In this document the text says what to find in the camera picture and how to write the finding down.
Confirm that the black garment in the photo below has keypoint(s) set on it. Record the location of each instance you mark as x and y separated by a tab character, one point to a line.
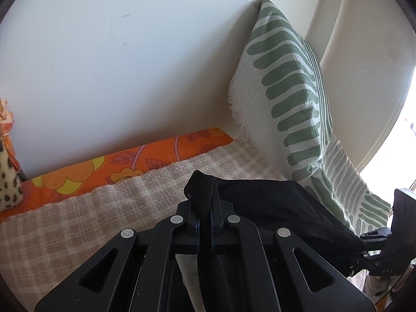
276	208

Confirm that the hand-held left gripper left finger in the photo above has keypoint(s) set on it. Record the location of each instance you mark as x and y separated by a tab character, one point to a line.
197	230

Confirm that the orange floral bedsheet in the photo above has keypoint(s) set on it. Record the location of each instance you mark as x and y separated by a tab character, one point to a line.
130	159

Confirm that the window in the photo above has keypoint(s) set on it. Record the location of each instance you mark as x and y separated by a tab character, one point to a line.
399	143

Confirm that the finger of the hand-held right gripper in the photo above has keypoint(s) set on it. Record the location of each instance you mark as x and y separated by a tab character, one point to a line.
367	263
377	233

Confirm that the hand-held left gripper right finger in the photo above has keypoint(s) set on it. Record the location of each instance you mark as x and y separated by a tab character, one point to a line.
213	230

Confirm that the green leaf pattern cushion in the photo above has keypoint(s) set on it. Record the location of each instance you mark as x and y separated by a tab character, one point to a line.
286	87

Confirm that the beige checked blanket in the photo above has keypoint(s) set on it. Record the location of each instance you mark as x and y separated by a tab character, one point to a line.
81	221

